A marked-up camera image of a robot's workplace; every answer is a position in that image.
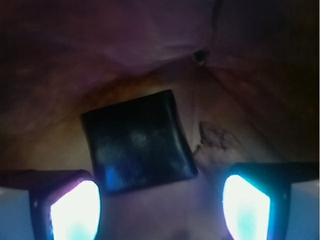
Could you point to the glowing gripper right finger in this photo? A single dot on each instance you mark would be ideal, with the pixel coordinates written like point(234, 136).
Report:
point(272, 201)

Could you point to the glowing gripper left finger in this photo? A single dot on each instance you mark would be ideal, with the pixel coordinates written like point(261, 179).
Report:
point(49, 205)

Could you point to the black box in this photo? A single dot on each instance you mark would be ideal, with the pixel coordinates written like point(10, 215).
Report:
point(137, 144)

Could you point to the brown paper bag bin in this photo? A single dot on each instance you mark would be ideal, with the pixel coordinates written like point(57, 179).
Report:
point(245, 75)

